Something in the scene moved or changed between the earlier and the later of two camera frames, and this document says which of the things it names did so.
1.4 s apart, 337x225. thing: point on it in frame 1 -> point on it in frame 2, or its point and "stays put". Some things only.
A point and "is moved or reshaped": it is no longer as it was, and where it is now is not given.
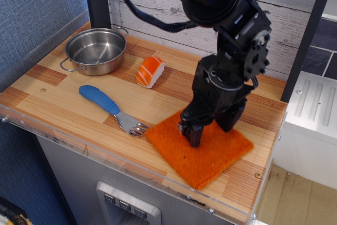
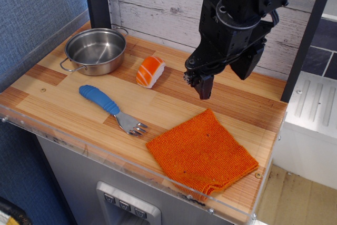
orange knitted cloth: [217, 152] is moved or reshaped
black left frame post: [97, 0] stays put
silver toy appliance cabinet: [94, 191] stays put
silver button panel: [121, 207] stays put
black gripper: [216, 88] -> [222, 42]
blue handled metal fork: [128, 124] stays put
